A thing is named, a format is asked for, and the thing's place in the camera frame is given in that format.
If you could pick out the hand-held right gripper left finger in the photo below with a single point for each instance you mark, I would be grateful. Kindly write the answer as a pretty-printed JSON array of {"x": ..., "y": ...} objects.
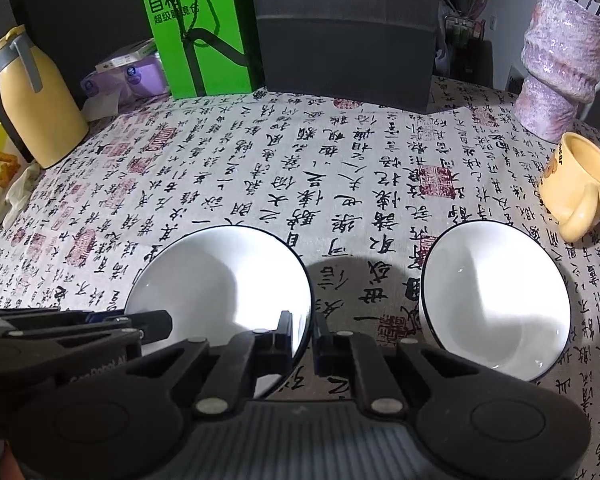
[{"x": 282, "y": 345}]

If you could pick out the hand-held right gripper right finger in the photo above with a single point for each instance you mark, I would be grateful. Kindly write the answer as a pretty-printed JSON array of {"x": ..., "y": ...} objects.
[{"x": 321, "y": 350}]

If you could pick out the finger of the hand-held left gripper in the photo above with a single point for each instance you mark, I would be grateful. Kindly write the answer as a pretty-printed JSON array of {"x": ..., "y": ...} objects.
[{"x": 152, "y": 325}]

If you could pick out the white bowl with black rim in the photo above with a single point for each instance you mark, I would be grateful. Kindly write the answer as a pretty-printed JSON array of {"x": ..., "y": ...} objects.
[
  {"x": 205, "y": 280},
  {"x": 495, "y": 300}
]

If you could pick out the calligraphy printed tablecloth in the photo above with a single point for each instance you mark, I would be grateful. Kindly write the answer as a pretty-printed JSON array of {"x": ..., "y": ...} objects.
[{"x": 330, "y": 185}]

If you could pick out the white rubber glove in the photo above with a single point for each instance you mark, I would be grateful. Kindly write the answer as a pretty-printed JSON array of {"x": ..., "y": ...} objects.
[{"x": 22, "y": 185}]

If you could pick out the yellow thermos jug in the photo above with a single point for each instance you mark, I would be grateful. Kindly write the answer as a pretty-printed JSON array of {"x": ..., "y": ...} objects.
[{"x": 40, "y": 120}]

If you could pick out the green paper bag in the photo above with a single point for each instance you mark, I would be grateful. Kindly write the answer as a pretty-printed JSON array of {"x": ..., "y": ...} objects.
[{"x": 167, "y": 67}]

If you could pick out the small white box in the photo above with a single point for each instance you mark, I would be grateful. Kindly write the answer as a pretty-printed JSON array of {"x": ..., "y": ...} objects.
[{"x": 125, "y": 57}]

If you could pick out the black paper bag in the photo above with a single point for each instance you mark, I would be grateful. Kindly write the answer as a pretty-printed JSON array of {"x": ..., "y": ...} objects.
[{"x": 345, "y": 60}]

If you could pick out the yellow mug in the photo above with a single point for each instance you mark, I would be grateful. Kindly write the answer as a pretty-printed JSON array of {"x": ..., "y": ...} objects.
[{"x": 565, "y": 185}]

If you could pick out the purple ceramic vase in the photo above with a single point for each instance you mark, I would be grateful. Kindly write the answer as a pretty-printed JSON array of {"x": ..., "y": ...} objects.
[{"x": 560, "y": 70}]

